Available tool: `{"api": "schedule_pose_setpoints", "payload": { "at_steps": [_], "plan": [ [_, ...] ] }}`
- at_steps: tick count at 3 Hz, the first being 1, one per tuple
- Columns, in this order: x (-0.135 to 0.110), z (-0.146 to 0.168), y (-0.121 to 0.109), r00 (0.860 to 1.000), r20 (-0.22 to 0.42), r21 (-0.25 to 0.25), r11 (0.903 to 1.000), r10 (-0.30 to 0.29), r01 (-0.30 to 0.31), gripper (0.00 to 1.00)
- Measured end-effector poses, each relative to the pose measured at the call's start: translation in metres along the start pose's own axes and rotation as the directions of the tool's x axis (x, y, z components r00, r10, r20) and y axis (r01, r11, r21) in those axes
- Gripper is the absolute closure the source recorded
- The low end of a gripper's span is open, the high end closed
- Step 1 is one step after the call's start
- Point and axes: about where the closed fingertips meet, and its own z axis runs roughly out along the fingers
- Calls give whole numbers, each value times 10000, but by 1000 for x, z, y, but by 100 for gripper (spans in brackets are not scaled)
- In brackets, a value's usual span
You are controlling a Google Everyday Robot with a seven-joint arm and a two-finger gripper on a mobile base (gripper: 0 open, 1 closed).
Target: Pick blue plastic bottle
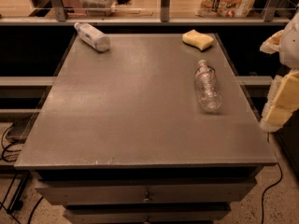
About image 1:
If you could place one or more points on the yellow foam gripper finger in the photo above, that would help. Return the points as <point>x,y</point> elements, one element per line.
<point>282,102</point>
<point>272,44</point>

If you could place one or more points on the clear plastic water bottle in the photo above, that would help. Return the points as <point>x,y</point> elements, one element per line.
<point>206,82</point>

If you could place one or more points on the grey metal shelf frame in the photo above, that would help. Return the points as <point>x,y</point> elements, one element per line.
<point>137,12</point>

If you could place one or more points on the yellow sponge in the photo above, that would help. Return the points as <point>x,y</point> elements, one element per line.
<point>198,40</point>

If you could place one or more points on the clear plastic storage box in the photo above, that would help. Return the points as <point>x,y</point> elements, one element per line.
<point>98,7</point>

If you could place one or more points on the blue white plastic bottle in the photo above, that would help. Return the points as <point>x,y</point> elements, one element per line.
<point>92,36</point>

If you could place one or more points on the printed plastic snack bag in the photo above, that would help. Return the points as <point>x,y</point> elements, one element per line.
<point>224,8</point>

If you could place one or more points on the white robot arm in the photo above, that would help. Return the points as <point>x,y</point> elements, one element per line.
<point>289,45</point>

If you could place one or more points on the grey metal drawer cabinet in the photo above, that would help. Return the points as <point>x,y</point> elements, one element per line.
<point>122,138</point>

